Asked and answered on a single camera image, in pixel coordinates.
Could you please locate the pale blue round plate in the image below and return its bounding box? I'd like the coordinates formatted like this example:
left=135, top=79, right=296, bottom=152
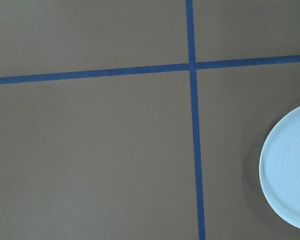
left=259, top=101, right=300, bottom=232

